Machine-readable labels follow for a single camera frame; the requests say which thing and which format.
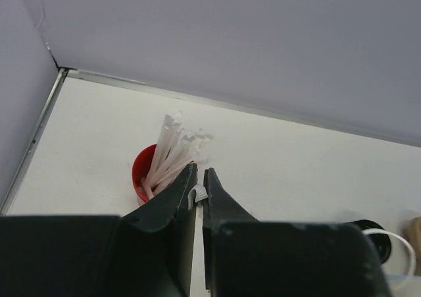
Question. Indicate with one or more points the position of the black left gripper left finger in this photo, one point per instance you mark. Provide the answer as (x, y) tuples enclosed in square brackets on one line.
[(147, 252)]

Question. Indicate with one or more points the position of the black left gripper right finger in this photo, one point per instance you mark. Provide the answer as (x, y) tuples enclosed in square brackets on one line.
[(247, 257)]

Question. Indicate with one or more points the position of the white and blue paper bag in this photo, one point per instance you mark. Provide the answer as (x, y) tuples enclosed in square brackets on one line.
[(400, 269)]

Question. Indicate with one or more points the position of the red ribbed straw cup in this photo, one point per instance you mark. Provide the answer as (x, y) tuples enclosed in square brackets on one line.
[(140, 169)]

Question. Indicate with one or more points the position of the bundle of wrapped straws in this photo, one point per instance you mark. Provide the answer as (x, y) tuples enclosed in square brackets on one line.
[(176, 148)]

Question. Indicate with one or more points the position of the stack of black lids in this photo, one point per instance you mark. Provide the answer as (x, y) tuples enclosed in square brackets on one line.
[(381, 242)]

